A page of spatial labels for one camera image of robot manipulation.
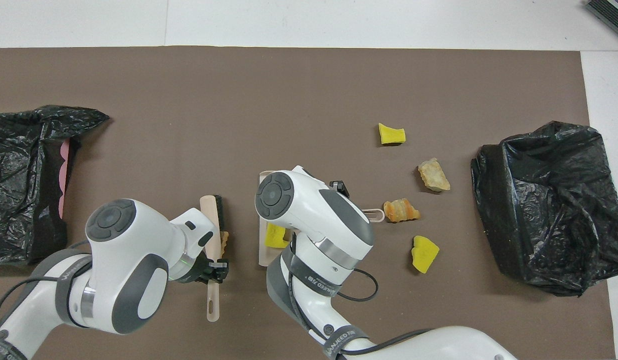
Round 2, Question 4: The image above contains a black trash bag bin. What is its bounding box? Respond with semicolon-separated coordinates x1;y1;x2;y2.
470;121;618;297

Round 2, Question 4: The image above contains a beige plastic dustpan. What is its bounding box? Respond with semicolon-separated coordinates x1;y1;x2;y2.
258;171;386;268

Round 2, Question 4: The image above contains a yellow sponge piece green backing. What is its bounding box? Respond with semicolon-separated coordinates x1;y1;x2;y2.
265;223;290;250

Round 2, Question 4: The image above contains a brown paper table mat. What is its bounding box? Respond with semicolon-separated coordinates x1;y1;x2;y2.
0;46;618;360

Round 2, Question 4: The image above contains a beige brush with black bristles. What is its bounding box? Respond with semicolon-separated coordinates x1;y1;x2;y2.
199;194;228;323

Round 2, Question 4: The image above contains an orange striped foam piece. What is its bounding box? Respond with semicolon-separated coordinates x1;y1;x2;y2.
383;198;421;223

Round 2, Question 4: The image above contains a pale beige foam chunk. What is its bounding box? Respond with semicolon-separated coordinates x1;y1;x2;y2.
417;157;451;193

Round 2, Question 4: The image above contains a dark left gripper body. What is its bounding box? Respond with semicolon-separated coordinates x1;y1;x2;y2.
170;252;213;285

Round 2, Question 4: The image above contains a dark ribbed device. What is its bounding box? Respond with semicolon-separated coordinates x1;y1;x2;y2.
585;0;618;43

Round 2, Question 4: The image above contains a small yellow sponge piece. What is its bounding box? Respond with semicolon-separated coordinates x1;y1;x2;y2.
378;122;406;146

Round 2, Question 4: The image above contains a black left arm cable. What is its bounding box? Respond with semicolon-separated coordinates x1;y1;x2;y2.
0;239;92;337

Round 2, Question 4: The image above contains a pink bin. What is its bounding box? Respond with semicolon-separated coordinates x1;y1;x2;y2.
59;139;73;220

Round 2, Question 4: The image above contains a black trash bag on pink bin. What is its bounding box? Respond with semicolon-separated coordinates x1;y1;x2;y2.
0;105;110;266

